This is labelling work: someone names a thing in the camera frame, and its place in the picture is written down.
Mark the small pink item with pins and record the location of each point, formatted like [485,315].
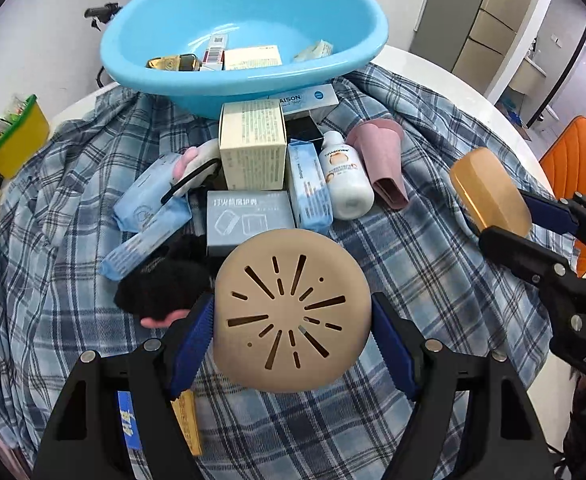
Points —
[160,321]

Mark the orange chair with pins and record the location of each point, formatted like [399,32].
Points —
[573,155]

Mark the blue plastic basin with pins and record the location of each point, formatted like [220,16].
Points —
[253,5]

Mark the grey cardboard box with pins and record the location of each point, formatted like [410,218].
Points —
[248,220]

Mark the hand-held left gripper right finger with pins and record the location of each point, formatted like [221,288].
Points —
[393,350]

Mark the black bicycle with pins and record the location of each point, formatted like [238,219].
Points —
[104,10]

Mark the white box with blue label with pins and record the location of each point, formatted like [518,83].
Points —
[308,99]

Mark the yellow bin with green rim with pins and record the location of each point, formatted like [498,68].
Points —
[18,145]

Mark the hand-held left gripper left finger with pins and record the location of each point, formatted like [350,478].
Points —
[195,345]

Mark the pink plastic cup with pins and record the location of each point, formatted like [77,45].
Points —
[378,155]

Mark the white pink plush headband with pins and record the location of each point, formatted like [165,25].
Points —
[198,160]

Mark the blue white carton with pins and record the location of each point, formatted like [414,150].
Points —
[309,190]

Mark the white lotion bottle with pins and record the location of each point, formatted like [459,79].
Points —
[345,180]

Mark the small red white box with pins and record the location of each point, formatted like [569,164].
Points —
[214,54]

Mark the black fuzzy cloth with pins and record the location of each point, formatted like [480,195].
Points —
[163,285]

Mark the white vanity cabinet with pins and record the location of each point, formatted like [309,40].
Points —
[525,77]

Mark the flat cream cardboard box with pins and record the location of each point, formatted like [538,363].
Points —
[251,57]

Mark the small black box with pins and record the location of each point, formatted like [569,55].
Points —
[304,130]

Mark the tall cream cardboard box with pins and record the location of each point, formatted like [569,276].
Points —
[253,160]

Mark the light blue tissue pack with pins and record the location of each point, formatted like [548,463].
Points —
[145,200]
[133,250]

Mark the gold grey refrigerator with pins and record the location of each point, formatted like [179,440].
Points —
[493,30]

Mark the blue plaid cloth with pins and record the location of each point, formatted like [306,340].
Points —
[448,285]

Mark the white packet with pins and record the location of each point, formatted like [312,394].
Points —
[315,50]

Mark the beige round slotted lid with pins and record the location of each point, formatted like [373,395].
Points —
[333,270]

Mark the yellow and blue packet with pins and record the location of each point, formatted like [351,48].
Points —
[188,419]

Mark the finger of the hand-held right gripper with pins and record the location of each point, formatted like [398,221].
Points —
[548,212]
[518,252]

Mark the dark framed glass door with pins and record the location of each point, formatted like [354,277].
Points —
[573,60]

